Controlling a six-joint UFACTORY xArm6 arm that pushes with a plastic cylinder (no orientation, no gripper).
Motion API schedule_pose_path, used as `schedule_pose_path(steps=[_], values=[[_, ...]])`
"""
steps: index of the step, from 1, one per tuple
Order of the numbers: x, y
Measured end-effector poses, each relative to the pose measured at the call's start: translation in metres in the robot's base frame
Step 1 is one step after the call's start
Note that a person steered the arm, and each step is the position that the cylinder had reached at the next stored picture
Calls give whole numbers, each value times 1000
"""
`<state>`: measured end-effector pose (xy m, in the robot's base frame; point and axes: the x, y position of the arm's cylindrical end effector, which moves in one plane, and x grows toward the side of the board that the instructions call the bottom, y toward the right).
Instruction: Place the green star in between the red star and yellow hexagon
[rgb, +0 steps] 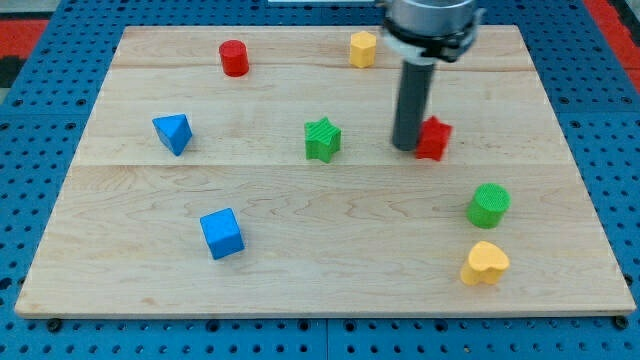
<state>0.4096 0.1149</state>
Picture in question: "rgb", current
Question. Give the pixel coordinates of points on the green cylinder block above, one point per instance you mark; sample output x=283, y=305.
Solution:
x=488, y=205

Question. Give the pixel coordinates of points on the yellow heart block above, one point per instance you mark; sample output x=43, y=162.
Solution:
x=485, y=263

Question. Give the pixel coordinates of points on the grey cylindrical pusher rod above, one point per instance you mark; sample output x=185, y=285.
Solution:
x=414, y=87

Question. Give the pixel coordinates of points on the blue triangle block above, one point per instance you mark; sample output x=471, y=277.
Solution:
x=174, y=132

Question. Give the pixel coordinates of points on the red cylinder block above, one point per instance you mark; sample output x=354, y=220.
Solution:
x=234, y=58

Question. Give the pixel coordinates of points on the green star block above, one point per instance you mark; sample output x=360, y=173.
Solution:
x=322, y=140

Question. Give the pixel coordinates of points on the blue cube block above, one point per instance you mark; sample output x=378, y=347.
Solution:
x=222, y=233

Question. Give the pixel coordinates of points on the yellow hexagon block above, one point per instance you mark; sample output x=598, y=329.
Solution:
x=362, y=49

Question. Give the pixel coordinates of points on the red star block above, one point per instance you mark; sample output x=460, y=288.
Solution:
x=433, y=139

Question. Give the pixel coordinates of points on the light wooden board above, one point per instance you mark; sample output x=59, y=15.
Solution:
x=375, y=233

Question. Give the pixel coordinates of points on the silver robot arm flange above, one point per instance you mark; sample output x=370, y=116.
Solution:
x=425, y=31

